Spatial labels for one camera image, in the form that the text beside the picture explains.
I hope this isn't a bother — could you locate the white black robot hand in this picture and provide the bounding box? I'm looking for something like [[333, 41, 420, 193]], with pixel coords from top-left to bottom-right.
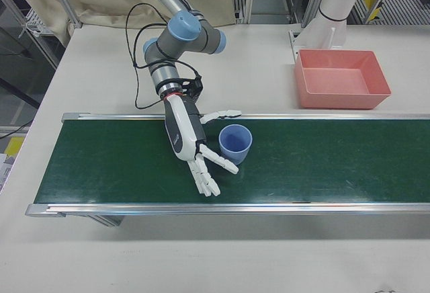
[[163, 93, 243, 197]]

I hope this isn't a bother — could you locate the blue plastic cup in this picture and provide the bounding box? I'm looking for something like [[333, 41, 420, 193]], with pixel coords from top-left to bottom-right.
[[218, 124, 253, 166]]

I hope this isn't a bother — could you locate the pink plastic box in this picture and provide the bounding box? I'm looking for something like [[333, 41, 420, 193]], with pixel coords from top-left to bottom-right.
[[294, 49, 392, 110]]

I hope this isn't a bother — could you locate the green conveyor belt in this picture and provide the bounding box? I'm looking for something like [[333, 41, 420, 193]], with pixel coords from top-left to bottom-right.
[[26, 112, 430, 228]]

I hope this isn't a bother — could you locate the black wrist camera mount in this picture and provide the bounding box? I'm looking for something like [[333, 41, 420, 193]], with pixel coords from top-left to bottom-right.
[[179, 74, 204, 104]]

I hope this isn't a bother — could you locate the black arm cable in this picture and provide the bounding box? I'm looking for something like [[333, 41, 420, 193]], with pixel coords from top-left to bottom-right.
[[126, 3, 202, 110]]

